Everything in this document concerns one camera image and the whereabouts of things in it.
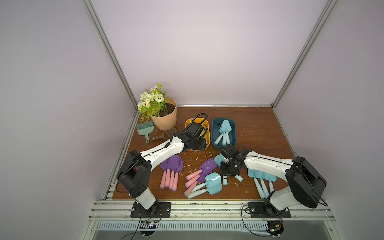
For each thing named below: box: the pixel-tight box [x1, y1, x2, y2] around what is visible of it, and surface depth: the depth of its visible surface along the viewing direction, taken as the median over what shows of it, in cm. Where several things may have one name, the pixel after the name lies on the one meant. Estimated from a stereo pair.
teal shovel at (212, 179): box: [191, 172, 222, 192], surface depth 83 cm
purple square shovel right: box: [197, 158, 218, 183], surface depth 89 cm
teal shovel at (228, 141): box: [225, 131, 231, 145], surface depth 99 cm
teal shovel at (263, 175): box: [256, 169, 270, 199], surface depth 81 cm
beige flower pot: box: [150, 97, 177, 131], surface depth 96 cm
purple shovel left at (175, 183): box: [172, 156, 184, 192], surface depth 84 cm
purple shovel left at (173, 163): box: [167, 154, 180, 190], surface depth 89 cm
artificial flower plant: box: [137, 82, 168, 124], surface depth 85 cm
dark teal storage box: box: [211, 117, 237, 150], surface depth 105 cm
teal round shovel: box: [214, 123, 224, 146], surface depth 100 cm
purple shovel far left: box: [160, 162, 167, 190], surface depth 83 cm
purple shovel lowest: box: [184, 172, 209, 197], surface depth 81 cm
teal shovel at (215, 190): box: [187, 183, 223, 199], surface depth 79 cm
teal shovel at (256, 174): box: [247, 169, 266, 200], surface depth 81 cm
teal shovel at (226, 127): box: [219, 119, 232, 145], surface depth 105 cm
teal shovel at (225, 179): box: [222, 175, 244, 186], surface depth 83 cm
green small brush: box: [136, 120, 155, 144], surface depth 109 cm
